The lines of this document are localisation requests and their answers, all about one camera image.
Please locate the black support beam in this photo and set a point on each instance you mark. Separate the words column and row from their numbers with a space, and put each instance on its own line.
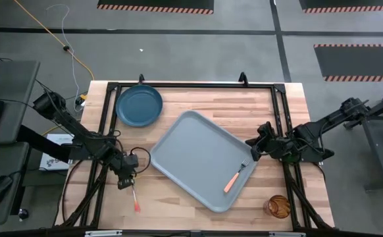
column 40, row 141

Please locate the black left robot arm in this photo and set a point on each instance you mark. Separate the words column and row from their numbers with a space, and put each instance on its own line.
column 76, row 128

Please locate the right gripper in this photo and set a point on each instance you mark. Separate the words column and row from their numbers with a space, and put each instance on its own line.
column 277, row 148

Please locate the grey side desk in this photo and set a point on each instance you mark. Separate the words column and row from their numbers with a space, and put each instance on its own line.
column 10, row 85
column 0, row 158

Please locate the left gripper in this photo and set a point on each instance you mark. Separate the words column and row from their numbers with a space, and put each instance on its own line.
column 122, row 169

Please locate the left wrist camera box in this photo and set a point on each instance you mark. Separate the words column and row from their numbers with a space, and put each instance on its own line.
column 132, row 160

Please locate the grey metal stand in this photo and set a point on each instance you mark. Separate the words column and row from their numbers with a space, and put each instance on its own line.
column 377, row 148

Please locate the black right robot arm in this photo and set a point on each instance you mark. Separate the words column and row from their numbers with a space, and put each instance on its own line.
column 326, row 121

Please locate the black aluminium table frame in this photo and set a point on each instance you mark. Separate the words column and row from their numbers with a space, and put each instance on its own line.
column 194, row 85

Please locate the yellow plug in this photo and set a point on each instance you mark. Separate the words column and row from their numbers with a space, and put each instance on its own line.
column 82, row 99

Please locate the grey plastic tray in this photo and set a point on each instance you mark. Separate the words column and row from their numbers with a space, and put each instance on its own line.
column 198, row 158

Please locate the amber glass cup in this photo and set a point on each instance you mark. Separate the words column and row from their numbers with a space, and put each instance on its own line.
column 277, row 206

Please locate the dark blue plate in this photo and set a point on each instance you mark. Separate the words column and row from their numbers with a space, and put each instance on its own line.
column 139, row 105

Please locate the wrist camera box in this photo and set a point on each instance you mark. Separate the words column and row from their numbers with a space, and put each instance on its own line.
column 132, row 160
column 266, row 130

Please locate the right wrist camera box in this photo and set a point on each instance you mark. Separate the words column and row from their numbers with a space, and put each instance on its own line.
column 266, row 130

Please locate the black round knob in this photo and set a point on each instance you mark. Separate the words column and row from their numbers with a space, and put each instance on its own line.
column 23, row 214

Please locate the white printed box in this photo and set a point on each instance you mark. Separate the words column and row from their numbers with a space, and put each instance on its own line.
column 51, row 163

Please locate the black mat with striped edge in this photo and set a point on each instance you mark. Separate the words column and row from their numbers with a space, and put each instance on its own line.
column 359, row 61
column 349, row 4
column 155, row 4

